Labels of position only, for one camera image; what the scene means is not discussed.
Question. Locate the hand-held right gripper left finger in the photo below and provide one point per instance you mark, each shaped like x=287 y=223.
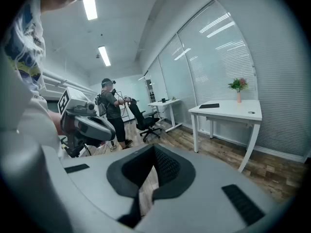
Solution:
x=92 y=178

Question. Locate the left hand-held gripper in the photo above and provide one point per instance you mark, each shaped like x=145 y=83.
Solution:
x=70 y=101

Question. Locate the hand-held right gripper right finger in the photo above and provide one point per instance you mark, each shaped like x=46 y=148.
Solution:
x=206 y=203

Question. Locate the black mouse pad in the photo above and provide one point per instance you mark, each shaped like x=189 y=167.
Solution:
x=209 y=105

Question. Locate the person's left forearm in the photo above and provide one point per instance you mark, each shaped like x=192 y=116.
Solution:
x=54 y=120

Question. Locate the white desk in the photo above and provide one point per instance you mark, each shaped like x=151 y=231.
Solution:
x=233 y=110

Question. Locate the long ceiling light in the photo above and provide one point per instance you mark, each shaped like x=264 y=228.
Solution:
x=104 y=56
x=90 y=7

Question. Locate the white standing table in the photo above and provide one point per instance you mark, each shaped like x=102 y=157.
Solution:
x=167 y=102

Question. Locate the small round dark object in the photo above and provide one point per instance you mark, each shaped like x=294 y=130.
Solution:
x=252 y=112

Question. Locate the pink vase with flowers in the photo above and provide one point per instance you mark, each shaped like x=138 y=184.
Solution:
x=239 y=96

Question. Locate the person's white printed shirt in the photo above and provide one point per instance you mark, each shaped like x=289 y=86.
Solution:
x=24 y=45

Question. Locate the white wall pipes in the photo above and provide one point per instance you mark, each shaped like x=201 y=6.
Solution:
x=63 y=81

